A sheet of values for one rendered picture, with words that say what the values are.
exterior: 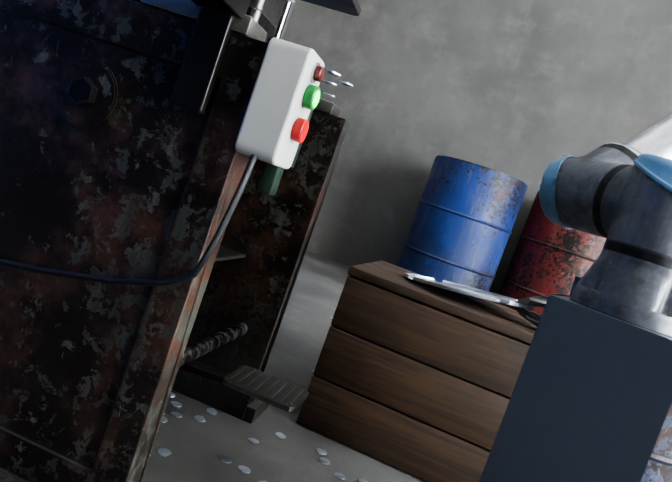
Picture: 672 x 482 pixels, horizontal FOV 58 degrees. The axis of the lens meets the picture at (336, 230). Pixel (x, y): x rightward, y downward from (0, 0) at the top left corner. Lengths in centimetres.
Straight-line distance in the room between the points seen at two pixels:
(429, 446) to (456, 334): 23
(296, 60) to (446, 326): 70
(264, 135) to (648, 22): 404
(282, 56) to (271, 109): 6
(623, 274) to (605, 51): 364
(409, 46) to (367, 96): 44
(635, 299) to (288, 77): 53
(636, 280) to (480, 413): 48
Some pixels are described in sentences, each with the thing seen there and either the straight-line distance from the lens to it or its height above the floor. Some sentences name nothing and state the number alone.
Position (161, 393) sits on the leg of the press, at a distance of 78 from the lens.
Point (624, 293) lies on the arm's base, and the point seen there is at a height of 48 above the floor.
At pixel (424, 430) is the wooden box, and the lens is 128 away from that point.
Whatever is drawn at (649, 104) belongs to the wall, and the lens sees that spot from 447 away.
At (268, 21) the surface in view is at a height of 70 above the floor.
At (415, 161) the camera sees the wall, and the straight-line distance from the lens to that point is 426.
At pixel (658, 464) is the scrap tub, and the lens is 161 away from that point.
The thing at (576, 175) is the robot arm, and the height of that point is 63.
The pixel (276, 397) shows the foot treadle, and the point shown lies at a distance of 96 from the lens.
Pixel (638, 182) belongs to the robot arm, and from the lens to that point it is 94.
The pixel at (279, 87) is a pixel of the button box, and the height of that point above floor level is 57.
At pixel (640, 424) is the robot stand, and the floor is 34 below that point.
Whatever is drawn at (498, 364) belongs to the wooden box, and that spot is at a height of 27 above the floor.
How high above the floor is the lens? 49
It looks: 4 degrees down
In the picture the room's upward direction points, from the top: 19 degrees clockwise
